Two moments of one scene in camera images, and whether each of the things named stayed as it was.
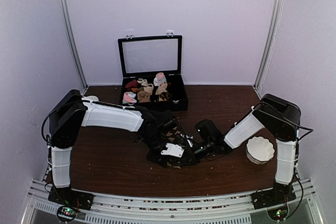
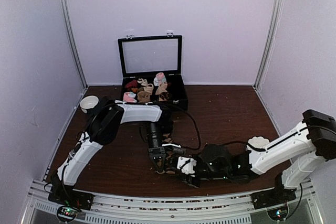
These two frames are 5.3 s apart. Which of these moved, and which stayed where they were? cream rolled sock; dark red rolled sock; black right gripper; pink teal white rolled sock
Moved: black right gripper
Stayed: dark red rolled sock; pink teal white rolled sock; cream rolled sock
